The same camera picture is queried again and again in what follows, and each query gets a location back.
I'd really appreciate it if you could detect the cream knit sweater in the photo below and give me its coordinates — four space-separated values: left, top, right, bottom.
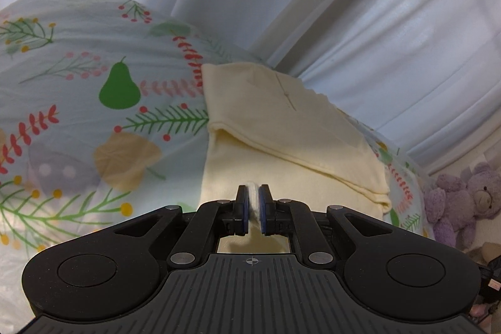
200 63 391 254

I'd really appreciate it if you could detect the floral print bed sheet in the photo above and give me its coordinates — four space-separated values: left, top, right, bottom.
0 0 437 334

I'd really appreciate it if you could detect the purple teddy bear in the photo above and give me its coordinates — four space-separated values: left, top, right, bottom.
424 162 500 249

